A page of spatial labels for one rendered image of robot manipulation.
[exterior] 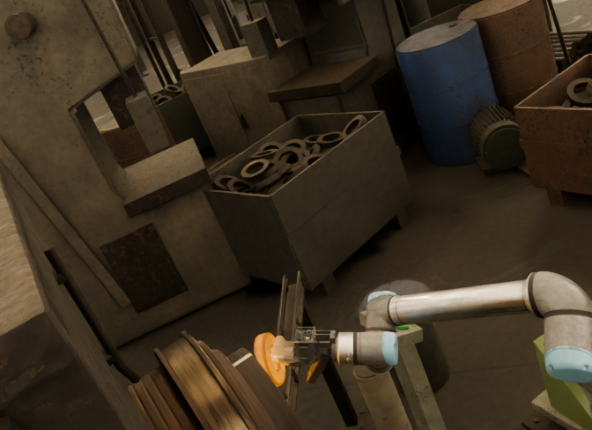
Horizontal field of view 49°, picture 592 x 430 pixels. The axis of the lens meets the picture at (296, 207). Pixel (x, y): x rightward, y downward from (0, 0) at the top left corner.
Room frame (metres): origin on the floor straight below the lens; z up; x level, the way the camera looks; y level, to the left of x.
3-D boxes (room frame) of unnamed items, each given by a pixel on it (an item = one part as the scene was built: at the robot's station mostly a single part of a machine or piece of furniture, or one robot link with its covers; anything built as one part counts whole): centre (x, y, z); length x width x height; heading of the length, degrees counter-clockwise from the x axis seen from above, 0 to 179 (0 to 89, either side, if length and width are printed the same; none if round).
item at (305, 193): (3.82, -0.08, 0.39); 1.03 x 0.83 x 0.77; 125
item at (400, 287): (2.33, -0.23, 0.21); 0.32 x 0.32 x 0.43
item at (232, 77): (5.56, -0.04, 0.55); 1.10 x 0.53 x 1.10; 40
